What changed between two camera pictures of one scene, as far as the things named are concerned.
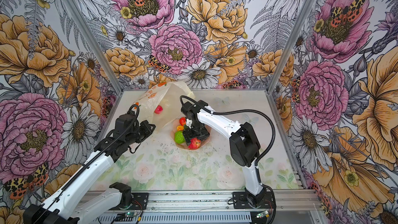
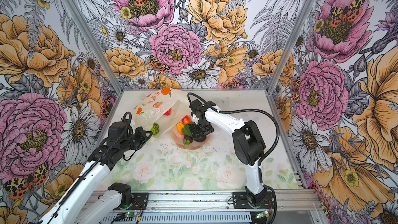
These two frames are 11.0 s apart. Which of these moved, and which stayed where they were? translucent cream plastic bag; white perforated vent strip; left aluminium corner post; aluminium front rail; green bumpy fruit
Moved: green bumpy fruit; translucent cream plastic bag
Stayed: aluminium front rail; left aluminium corner post; white perforated vent strip
